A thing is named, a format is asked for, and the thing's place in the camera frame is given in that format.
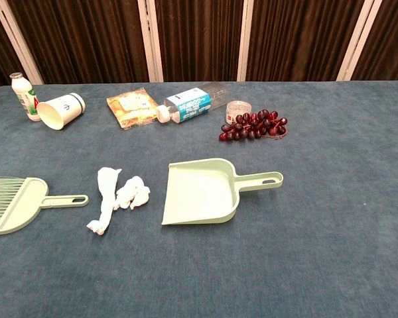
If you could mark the long white tissue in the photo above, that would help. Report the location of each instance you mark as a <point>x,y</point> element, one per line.
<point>106,189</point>

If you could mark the white yogurt drink bottle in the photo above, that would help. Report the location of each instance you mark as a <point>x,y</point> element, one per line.
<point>21,89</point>

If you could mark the yellow snack packet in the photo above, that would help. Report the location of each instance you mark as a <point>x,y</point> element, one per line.
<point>132,106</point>

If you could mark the white paper cup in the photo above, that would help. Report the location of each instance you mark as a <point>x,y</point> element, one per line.
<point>63,109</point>

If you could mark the mint green hand broom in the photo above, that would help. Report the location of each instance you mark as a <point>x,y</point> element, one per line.
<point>30,205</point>

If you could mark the mint green plastic dustpan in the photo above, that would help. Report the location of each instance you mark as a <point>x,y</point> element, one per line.
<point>199,192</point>

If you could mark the white partition frame post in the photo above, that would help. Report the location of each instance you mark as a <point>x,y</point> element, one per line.
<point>359,39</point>
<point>150,39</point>
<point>246,39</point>
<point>18,43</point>

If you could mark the red grape bunch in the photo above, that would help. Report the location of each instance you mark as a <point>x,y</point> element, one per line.
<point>248,127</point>

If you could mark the small clear plastic jar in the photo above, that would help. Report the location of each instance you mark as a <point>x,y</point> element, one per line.
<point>238,107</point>

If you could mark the blue felt table cover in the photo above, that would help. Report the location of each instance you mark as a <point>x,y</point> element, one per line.
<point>285,248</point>

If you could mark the clear water bottle blue label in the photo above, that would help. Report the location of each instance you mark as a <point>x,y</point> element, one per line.
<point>189,102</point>

